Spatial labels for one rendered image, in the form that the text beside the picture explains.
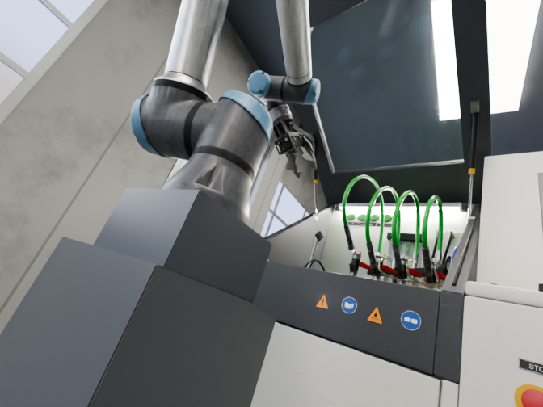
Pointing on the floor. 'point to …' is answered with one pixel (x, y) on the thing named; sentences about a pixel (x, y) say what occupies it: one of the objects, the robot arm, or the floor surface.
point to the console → (515, 222)
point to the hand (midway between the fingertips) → (307, 170)
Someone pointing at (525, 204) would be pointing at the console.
